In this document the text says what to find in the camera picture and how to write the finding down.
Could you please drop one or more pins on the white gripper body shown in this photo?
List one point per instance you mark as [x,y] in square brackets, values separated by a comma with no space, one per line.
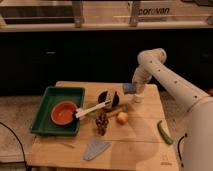
[139,88]

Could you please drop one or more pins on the blue sponge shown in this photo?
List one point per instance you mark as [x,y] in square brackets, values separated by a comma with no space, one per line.
[129,88]

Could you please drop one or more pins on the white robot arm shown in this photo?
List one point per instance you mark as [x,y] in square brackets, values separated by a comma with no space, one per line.
[198,145]

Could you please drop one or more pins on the white paper cup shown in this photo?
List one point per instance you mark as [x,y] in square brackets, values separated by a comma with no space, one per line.
[137,98]

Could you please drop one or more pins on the yellow banana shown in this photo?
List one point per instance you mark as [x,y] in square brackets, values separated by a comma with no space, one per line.
[123,108]

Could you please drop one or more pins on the black bowl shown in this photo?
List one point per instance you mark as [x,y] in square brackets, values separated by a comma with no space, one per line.
[102,98]

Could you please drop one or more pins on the wooden block in bowl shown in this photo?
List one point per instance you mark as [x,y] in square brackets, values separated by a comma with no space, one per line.
[110,96]

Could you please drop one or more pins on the bunch of dark grapes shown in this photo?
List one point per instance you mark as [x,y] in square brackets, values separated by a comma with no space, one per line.
[102,123]

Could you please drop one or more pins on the green leafy vegetable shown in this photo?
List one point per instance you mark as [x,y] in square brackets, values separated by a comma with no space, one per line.
[91,111]

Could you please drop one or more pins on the green cucumber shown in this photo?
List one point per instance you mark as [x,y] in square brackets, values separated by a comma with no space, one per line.
[168,140]

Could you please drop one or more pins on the grey cloth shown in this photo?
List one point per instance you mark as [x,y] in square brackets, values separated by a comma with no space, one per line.
[94,148]

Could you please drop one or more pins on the orange bowl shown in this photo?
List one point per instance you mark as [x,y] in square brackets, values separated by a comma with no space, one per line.
[63,113]

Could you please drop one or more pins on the green plastic tray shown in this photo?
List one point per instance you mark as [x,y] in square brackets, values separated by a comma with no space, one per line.
[43,124]

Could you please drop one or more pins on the white handled brush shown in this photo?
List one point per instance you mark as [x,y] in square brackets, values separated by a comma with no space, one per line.
[82,112]

